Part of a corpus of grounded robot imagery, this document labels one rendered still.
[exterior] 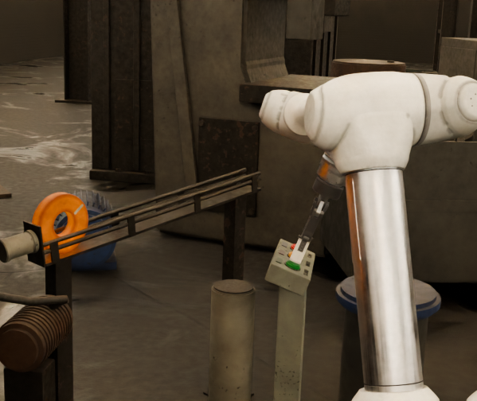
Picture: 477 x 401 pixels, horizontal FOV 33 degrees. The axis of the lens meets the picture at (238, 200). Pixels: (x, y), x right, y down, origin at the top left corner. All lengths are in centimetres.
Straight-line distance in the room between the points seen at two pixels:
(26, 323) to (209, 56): 250
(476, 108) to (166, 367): 180
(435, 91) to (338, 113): 18
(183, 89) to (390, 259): 296
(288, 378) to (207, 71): 227
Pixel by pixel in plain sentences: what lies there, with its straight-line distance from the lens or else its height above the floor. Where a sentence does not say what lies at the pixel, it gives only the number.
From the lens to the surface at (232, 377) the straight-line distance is 224.
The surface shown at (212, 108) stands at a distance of 420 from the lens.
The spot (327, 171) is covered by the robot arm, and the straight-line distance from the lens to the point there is 201.
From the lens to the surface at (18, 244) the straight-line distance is 202.
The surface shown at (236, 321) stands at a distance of 217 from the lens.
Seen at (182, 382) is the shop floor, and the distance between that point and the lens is 283.
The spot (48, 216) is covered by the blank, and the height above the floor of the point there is 74.
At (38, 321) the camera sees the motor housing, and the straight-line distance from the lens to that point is 197.
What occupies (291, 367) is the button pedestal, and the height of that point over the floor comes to 30.
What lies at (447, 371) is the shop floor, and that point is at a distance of 306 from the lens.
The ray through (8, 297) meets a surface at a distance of 194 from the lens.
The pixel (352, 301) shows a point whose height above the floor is 42.
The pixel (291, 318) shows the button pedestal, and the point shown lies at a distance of 220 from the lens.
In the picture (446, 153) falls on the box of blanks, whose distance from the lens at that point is 349.
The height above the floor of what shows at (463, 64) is 94.
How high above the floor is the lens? 126
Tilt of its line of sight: 14 degrees down
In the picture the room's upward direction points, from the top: 2 degrees clockwise
